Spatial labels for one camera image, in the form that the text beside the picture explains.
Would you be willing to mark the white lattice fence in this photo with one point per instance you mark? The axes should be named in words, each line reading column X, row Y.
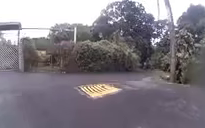
column 5, row 57

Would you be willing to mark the metal gate frame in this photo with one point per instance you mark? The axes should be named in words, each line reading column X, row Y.
column 61, row 46

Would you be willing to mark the yellow striped road marking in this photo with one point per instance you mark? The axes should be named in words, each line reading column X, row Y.
column 98, row 90

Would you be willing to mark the grey utility pole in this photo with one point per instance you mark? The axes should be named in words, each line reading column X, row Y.
column 171, row 40

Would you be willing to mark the row of tall trees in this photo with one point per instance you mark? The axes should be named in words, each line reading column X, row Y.
column 130, row 23

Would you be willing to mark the grey asphalt road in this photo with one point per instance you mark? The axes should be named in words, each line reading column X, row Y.
column 50, row 103

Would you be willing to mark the large green hedge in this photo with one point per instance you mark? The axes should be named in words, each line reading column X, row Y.
column 103, row 56

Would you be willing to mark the leafy bush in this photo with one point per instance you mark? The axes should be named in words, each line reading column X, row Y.
column 196, row 56

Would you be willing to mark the dark roofed shelter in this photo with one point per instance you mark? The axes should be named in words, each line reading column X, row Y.
column 5, row 26

